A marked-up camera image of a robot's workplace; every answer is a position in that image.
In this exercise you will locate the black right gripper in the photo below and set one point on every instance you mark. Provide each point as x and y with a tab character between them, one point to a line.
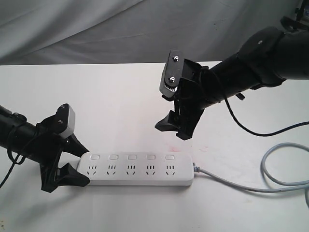
189	103

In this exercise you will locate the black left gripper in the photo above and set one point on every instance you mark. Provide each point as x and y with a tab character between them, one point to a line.
49	146

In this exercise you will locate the white five-socket power strip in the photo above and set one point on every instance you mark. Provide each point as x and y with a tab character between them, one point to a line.
137	169

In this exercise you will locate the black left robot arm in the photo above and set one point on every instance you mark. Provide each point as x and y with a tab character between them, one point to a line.
17	136

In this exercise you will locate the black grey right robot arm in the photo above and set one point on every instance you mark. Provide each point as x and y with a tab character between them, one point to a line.
267	59

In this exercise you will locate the grey backdrop cloth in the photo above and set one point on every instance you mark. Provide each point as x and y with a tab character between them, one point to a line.
131	31

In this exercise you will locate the black tripod stand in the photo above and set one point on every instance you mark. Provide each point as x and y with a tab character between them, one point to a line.
300	15

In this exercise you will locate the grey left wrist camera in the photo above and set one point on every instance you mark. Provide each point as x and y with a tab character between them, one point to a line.
65	121

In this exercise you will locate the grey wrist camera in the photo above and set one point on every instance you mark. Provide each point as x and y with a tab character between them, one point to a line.
65	121
172	73

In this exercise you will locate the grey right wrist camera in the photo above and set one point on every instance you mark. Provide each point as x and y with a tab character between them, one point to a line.
172	73

